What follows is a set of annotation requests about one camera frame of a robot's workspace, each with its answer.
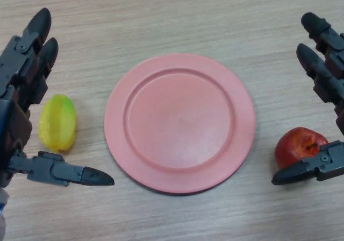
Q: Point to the red apple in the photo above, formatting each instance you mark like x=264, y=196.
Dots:
x=297, y=147

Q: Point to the pink round plate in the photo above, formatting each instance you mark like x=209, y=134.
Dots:
x=179, y=124

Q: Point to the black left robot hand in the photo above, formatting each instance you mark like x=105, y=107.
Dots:
x=24, y=74

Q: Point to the yellow green starfruit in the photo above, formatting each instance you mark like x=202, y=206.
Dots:
x=58, y=122

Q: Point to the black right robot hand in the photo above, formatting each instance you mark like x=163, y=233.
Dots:
x=323, y=60

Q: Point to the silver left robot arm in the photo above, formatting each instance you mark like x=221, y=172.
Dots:
x=2, y=214

